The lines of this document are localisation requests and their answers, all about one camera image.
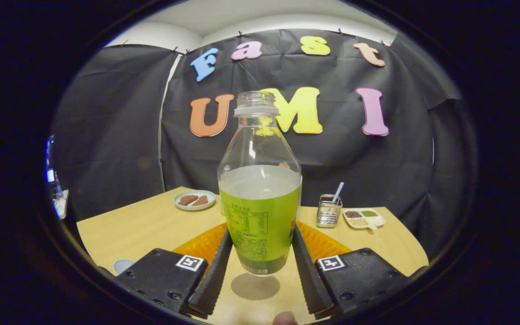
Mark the lit screen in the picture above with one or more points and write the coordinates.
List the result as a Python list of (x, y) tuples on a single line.
[(50, 174)]

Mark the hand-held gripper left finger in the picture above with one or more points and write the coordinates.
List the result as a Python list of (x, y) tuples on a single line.
[(217, 280)]

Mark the pale grey cup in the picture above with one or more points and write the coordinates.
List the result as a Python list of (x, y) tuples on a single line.
[(122, 266)]

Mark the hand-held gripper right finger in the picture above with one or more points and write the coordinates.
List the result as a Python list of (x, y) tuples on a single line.
[(307, 280)]

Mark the white object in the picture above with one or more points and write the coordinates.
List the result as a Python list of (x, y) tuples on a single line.
[(61, 207)]

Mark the metal mesh holder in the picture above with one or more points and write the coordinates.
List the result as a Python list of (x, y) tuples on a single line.
[(327, 216)]

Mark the brown meat piece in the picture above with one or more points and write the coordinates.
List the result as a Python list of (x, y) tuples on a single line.
[(202, 201), (187, 200)]

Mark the green label juice bottle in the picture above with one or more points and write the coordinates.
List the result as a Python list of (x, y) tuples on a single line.
[(260, 216)]

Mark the wooden table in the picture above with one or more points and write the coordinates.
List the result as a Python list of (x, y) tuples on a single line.
[(151, 225)]

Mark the pale green plate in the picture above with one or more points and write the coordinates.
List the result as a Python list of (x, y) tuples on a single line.
[(194, 208)]

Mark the white divided dish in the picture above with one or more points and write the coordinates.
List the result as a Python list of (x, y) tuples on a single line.
[(364, 219)]

